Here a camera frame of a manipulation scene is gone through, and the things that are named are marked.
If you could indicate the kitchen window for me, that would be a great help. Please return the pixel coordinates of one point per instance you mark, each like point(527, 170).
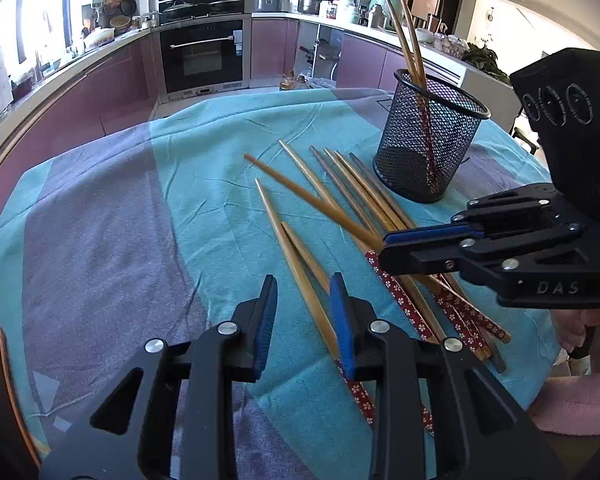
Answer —
point(30, 20)

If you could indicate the white bowl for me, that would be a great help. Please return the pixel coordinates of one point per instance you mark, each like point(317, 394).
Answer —
point(425, 35)

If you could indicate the pink sleeved right forearm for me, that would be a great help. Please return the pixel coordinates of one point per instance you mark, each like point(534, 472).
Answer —
point(580, 400)

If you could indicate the green leafy plant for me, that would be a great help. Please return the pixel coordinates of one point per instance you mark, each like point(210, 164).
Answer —
point(485, 60)

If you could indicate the black lidded wok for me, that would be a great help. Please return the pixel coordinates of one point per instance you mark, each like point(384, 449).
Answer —
point(224, 6)
point(181, 7)

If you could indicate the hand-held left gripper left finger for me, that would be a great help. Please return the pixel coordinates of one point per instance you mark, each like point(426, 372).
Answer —
point(267, 327)

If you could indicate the dark door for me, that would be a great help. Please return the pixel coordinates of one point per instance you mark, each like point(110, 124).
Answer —
point(455, 12)

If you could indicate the black mesh utensil holder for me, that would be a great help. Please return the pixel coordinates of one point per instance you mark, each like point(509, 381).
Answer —
point(405, 125)

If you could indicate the teal and purple tablecloth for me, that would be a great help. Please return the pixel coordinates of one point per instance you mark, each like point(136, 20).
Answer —
point(130, 240)

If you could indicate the large steel pot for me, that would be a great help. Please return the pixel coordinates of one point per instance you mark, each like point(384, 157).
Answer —
point(307, 2)

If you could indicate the white lidded casserole dish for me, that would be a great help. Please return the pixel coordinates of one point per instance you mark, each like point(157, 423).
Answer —
point(100, 37)

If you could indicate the black built-in oven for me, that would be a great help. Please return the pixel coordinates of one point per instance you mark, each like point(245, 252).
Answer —
point(202, 60)

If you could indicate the small steel lidded pot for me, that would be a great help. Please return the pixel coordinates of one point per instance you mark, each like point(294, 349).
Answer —
point(150, 21)

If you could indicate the purple base kitchen cabinets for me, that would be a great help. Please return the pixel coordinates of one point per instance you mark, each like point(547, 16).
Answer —
point(105, 85)

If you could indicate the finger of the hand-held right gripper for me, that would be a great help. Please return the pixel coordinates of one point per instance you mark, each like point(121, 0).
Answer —
point(430, 234)
point(420, 259)

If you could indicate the person's right hand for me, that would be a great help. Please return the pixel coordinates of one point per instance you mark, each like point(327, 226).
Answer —
point(567, 330)

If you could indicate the clear plastic food container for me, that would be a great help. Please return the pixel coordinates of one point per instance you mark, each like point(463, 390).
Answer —
point(452, 46)

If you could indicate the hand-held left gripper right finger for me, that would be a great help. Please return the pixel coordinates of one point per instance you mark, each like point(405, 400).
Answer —
point(342, 332)

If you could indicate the bunch of bamboo chopsticks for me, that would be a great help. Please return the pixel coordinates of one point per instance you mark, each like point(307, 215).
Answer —
point(375, 200)

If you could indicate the woven basket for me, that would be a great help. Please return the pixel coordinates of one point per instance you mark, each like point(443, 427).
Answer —
point(120, 21)

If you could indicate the black frying pan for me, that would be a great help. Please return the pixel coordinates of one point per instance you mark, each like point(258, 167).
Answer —
point(128, 5)

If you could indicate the teal kitchen appliance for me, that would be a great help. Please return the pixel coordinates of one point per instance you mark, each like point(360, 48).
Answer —
point(380, 2)

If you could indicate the steel thermos flask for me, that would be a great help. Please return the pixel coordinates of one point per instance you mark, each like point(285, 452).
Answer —
point(377, 16)

